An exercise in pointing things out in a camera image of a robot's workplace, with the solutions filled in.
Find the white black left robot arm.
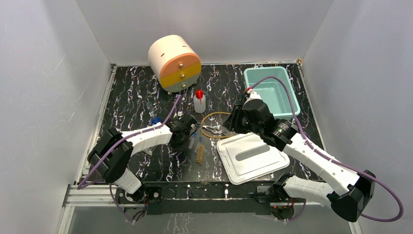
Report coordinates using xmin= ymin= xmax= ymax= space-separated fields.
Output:
xmin=87 ymin=116 xmax=198 ymax=203

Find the clear test tube rack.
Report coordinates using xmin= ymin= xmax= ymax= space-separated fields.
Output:
xmin=142 ymin=146 xmax=156 ymax=156

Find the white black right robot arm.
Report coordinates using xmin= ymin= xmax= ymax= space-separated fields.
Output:
xmin=223 ymin=99 xmax=375 ymax=222

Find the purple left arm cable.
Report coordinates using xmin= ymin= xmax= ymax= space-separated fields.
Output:
xmin=76 ymin=94 xmax=183 ymax=191

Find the test tube with blue cap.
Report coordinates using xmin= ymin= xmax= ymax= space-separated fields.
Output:
xmin=188 ymin=133 xmax=197 ymax=150

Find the white squeeze bottle red cap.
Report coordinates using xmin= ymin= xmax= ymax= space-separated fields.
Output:
xmin=193 ymin=90 xmax=206 ymax=113

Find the graduated cylinder blue base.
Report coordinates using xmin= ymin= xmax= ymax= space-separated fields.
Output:
xmin=147 ymin=101 xmax=162 ymax=125

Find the white bin lid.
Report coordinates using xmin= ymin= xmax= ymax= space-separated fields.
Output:
xmin=217 ymin=133 xmax=290 ymax=185

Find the brown test tube brush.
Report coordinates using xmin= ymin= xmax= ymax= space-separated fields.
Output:
xmin=197 ymin=144 xmax=205 ymax=165

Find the round cabinet with coloured drawers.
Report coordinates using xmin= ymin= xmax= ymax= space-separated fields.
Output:
xmin=148 ymin=35 xmax=202 ymax=93

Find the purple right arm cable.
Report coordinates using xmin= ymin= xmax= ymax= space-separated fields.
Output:
xmin=250 ymin=76 xmax=404 ymax=223

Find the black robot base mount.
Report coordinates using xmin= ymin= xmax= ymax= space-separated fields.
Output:
xmin=114 ymin=181 xmax=303 ymax=221

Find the yellow rubber tube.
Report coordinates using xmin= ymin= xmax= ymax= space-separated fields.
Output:
xmin=200 ymin=112 xmax=234 ymax=139

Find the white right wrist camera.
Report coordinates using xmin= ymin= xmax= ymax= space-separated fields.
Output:
xmin=245 ymin=87 xmax=262 ymax=102

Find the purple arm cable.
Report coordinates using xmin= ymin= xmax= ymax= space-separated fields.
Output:
xmin=250 ymin=76 xmax=404 ymax=223
xmin=76 ymin=94 xmax=183 ymax=191

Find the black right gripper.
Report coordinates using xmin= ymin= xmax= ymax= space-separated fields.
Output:
xmin=222 ymin=104 xmax=263 ymax=137

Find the teal plastic bin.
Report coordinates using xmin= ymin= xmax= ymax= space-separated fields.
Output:
xmin=244 ymin=66 xmax=301 ymax=120

